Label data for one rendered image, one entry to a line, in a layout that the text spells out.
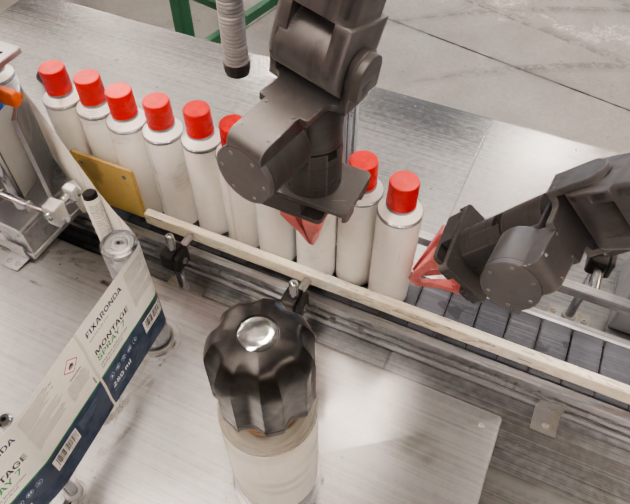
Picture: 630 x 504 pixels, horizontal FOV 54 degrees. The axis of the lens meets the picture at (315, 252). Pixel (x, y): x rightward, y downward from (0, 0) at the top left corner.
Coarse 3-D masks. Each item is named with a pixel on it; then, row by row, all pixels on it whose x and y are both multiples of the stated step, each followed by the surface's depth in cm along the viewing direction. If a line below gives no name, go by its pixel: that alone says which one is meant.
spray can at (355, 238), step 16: (352, 160) 66; (368, 160) 66; (368, 192) 68; (368, 208) 69; (352, 224) 71; (368, 224) 71; (352, 240) 73; (368, 240) 74; (336, 256) 79; (352, 256) 76; (368, 256) 76; (336, 272) 81; (352, 272) 78; (368, 272) 79
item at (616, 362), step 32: (224, 256) 84; (320, 288) 81; (416, 288) 81; (480, 320) 78; (512, 320) 78; (544, 320) 78; (480, 352) 75; (544, 352) 75; (576, 352) 75; (608, 352) 75
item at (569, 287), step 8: (424, 232) 76; (424, 240) 76; (568, 280) 72; (560, 288) 72; (568, 288) 71; (576, 288) 71; (584, 288) 71; (592, 288) 71; (576, 296) 72; (584, 296) 71; (592, 296) 70; (600, 296) 70; (608, 296) 70; (616, 296) 70; (600, 304) 71; (608, 304) 70; (616, 304) 70; (624, 304) 70; (624, 312) 70
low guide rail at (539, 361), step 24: (168, 216) 84; (216, 240) 82; (264, 264) 81; (288, 264) 79; (336, 288) 77; (360, 288) 77; (408, 312) 75; (456, 336) 74; (480, 336) 72; (528, 360) 71; (552, 360) 70; (576, 384) 71; (600, 384) 69; (624, 384) 69
